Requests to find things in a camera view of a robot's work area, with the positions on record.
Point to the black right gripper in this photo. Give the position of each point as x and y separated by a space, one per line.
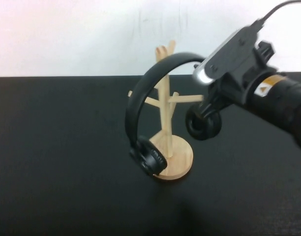
251 83

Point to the black over-ear headphones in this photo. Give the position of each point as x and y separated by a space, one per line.
138 98

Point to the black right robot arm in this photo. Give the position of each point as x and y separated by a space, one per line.
288 105

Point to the wooden headphone stand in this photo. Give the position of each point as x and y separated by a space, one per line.
163 103

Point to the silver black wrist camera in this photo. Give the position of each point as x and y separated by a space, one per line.
226 52

